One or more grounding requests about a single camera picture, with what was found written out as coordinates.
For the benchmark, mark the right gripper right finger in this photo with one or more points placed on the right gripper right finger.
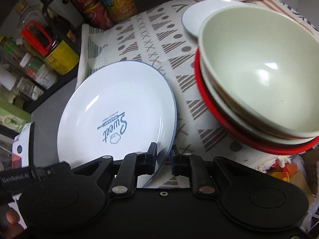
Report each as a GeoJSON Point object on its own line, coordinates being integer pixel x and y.
{"type": "Point", "coordinates": [194, 168]}

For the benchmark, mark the red and black bowl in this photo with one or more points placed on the red and black bowl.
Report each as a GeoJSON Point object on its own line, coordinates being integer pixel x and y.
{"type": "Point", "coordinates": [237, 132]}

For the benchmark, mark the dark soy sauce bottle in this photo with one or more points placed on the dark soy sauce bottle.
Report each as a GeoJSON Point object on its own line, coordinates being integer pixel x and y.
{"type": "Point", "coordinates": [40, 35]}

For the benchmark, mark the white paper package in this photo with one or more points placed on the white paper package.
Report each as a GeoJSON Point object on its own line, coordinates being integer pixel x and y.
{"type": "Point", "coordinates": [22, 148]}

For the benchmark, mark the person right hand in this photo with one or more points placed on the person right hand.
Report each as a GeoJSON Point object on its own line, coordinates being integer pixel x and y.
{"type": "Point", "coordinates": [14, 228]}

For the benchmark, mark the green carton box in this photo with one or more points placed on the green carton box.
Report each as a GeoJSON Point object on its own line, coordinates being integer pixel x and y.
{"type": "Point", "coordinates": [12, 117]}

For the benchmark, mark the small white plate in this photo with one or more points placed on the small white plate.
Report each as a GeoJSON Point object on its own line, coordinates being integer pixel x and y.
{"type": "Point", "coordinates": [195, 15]}

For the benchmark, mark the patterned fringed table cloth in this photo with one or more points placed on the patterned fringed table cloth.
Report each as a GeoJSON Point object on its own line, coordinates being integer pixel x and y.
{"type": "Point", "coordinates": [157, 37]}

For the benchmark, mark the white plate blue lettering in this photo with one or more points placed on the white plate blue lettering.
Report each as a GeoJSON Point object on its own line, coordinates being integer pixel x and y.
{"type": "Point", "coordinates": [120, 109]}

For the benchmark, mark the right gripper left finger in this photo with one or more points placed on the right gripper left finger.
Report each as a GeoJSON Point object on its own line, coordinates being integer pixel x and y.
{"type": "Point", "coordinates": [133, 166]}

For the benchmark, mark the clear spice jar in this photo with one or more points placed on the clear spice jar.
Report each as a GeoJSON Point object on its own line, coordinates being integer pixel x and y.
{"type": "Point", "coordinates": [29, 89]}

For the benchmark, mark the white cap small bottle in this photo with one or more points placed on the white cap small bottle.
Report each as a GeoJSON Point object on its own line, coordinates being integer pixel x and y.
{"type": "Point", "coordinates": [45, 77]}

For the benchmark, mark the pale green bowl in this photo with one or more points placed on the pale green bowl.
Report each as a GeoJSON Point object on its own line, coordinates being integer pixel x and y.
{"type": "Point", "coordinates": [267, 65]}
{"type": "Point", "coordinates": [240, 122]}

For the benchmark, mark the red drink can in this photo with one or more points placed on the red drink can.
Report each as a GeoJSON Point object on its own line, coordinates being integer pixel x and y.
{"type": "Point", "coordinates": [95, 13]}

